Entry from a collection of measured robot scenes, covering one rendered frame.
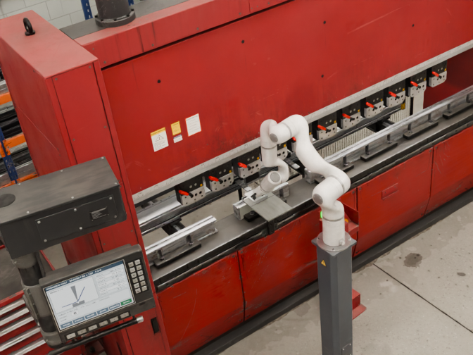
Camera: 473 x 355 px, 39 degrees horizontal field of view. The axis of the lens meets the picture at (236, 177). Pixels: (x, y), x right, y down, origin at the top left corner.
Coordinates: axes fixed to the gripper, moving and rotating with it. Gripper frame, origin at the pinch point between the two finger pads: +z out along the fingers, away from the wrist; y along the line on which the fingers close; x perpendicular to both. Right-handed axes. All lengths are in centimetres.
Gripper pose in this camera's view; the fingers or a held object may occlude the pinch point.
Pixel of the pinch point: (257, 194)
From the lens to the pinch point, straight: 411.0
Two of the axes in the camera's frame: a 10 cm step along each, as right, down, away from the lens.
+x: 4.9, 8.5, -1.7
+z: -2.8, 3.4, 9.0
